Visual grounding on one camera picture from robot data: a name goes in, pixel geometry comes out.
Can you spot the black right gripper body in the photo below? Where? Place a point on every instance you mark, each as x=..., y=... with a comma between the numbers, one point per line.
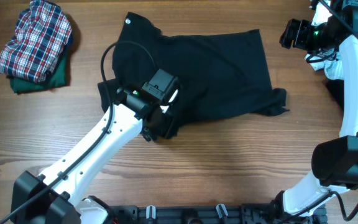
x=307, y=36

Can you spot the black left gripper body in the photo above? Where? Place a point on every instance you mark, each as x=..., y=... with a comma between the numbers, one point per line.
x=162, y=124

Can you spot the black t-shirt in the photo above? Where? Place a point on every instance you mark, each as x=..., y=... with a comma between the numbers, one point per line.
x=220, y=76

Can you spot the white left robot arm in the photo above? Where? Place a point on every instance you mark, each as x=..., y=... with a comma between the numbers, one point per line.
x=56, y=194

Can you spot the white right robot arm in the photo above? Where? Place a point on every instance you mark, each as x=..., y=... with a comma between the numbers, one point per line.
x=331, y=42

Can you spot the light blue striped shirt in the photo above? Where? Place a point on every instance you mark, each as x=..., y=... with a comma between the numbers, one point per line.
x=333, y=69

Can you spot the dark navy garment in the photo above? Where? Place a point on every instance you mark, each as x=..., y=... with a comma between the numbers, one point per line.
x=336, y=89

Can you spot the green folded garment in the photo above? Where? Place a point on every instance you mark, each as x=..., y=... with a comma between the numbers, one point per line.
x=57, y=78

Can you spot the plaid folded shirt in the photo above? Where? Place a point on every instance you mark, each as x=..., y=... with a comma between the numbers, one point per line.
x=40, y=35

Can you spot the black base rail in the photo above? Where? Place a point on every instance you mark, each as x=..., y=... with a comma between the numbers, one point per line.
x=243, y=214

